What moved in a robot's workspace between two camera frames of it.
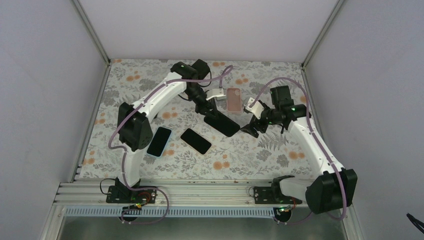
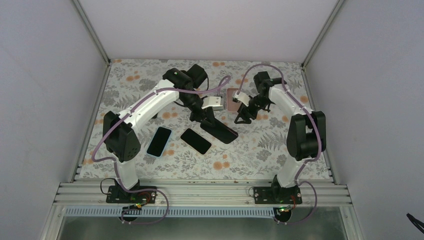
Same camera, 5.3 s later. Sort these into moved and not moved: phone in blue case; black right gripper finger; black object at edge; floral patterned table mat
Moved: black right gripper finger
Not moved: phone in blue case; black object at edge; floral patterned table mat
